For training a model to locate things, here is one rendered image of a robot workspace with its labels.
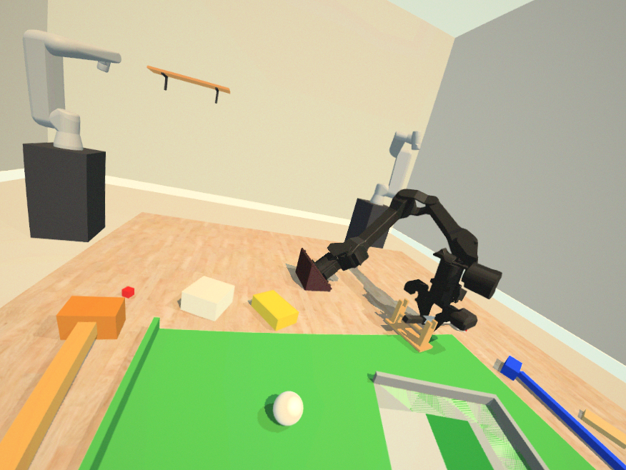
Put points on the yellow rectangular block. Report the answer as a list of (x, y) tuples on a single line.
[(274, 309)]

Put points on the cream block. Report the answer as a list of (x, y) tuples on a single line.
[(207, 298)]

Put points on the white golf ball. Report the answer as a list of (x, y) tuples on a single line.
[(288, 408)]

